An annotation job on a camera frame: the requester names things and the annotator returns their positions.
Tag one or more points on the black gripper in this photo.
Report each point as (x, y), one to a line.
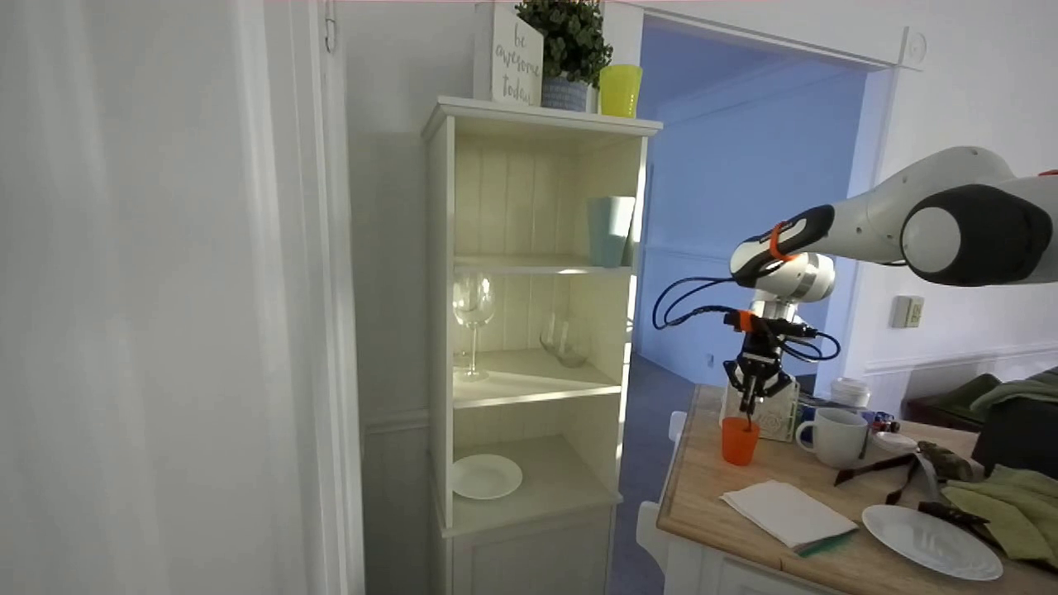
(761, 352)

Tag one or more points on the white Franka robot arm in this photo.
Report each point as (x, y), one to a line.
(938, 226)

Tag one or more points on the orange plastic cup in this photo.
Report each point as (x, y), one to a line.
(738, 441)

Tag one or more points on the white folded towel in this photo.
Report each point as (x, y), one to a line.
(788, 514)

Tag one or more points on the yellow plastic cup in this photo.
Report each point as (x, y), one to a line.
(620, 92)

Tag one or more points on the woven beige napkin box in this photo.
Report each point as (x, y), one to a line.
(782, 417)

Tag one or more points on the white ceramic mug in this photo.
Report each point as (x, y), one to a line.
(833, 437)

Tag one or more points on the black kitchen tongs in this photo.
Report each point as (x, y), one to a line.
(894, 466)

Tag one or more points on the white table cabinet base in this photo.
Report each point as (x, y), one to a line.
(694, 558)

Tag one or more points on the short clear glass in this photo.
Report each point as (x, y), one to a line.
(565, 339)

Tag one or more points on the teal and white books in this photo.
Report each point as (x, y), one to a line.
(614, 228)

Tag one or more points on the white plate with pattern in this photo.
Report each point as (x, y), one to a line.
(931, 544)

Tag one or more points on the dark green couch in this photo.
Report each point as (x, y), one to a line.
(993, 409)

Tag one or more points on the cream wooden bookshelf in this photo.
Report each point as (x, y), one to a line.
(531, 331)

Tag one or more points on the green cloth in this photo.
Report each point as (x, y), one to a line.
(1012, 514)

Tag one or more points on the small plain white plate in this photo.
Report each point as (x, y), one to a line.
(488, 479)

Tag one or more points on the tall clear wine glass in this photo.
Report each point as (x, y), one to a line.
(473, 310)

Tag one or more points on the white doorway trim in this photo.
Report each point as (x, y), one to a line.
(882, 69)

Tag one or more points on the green potted plant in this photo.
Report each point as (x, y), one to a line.
(565, 43)

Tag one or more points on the white lettered sign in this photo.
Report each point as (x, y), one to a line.
(514, 58)

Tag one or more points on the white door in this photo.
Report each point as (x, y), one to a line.
(167, 300)

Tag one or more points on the white wall outlet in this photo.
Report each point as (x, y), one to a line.
(906, 313)

